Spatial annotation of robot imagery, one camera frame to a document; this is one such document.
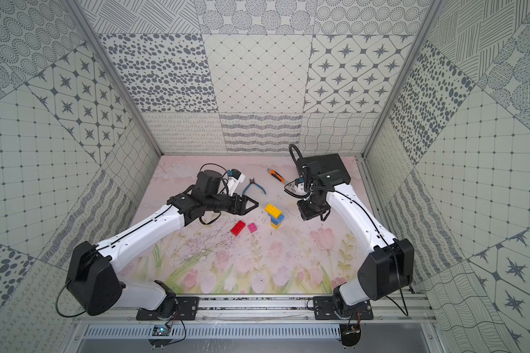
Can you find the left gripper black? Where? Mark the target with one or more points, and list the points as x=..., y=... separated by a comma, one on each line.
x=232, y=204

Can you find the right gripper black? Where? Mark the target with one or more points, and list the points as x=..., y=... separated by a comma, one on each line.
x=306, y=214

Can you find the yellow long lego brick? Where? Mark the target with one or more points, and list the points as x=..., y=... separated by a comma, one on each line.
x=273, y=211

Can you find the light blue lego brick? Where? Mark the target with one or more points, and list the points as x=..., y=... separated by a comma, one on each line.
x=277, y=220

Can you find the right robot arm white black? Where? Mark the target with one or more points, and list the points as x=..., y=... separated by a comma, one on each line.
x=389, y=263

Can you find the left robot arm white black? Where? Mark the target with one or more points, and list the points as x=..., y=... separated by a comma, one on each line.
x=94, y=268

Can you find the pink lego brick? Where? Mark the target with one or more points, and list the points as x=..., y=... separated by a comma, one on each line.
x=252, y=227

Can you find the red lego brick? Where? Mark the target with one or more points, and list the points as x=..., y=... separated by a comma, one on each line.
x=238, y=228

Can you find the black plastic tool case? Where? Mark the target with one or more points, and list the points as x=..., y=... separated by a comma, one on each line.
x=326, y=170

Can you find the floral pink table mat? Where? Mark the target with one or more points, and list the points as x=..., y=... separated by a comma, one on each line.
x=300, y=257

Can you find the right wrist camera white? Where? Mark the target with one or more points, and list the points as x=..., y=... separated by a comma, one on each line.
x=296, y=189

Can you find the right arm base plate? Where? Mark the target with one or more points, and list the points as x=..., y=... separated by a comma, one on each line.
x=328, y=308

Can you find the aluminium rail frame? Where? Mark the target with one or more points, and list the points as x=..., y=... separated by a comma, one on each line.
x=300, y=308

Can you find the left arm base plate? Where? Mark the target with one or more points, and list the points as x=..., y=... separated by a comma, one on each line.
x=183, y=308

